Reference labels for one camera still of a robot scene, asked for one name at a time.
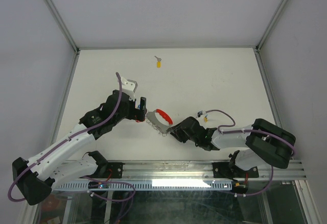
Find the aluminium front rail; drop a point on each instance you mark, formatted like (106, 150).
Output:
(147, 170)

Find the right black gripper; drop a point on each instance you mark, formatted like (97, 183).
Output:
(177, 132)

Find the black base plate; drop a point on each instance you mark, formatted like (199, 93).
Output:
(114, 170)
(222, 170)

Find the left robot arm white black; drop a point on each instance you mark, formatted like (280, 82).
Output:
(37, 176)

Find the red grey keyring holder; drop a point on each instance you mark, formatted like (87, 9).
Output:
(160, 121)

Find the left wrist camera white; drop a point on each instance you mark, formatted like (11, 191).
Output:
(129, 87)

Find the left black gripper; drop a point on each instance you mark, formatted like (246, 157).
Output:
(138, 114)

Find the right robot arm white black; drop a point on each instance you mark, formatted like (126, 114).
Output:
(257, 144)

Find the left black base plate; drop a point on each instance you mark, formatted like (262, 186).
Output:
(114, 170)

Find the grey slotted cable duct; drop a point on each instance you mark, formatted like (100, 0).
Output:
(152, 185)

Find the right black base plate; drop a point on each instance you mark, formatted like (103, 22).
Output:
(222, 170)

